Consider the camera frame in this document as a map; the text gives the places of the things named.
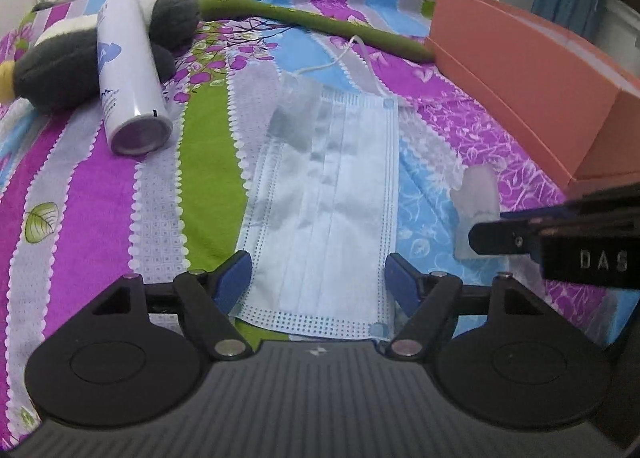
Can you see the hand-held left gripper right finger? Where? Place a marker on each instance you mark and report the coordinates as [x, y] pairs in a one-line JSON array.
[[405, 283]]

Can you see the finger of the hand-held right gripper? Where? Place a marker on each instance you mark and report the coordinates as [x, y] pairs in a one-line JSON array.
[[590, 203], [505, 238]]

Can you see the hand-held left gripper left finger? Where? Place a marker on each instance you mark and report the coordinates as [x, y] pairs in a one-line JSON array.
[[235, 280]]

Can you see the clear plastic wrapper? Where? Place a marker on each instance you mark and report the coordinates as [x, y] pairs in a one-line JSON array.
[[295, 112], [477, 198]]

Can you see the blue face mask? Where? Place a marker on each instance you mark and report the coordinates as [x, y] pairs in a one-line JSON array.
[[325, 213]]

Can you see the orange cardboard box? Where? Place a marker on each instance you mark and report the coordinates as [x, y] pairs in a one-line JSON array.
[[525, 77]]

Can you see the striped floral bed sheet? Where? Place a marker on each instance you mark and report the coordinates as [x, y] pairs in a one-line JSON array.
[[200, 162]]

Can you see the white spray can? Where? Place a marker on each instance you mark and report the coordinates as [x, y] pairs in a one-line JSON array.
[[125, 77]]

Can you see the long green plush toy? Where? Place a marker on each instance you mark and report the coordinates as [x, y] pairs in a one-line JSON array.
[[300, 17]]

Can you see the grey white penguin plush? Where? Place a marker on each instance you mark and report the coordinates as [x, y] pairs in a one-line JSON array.
[[50, 72]]

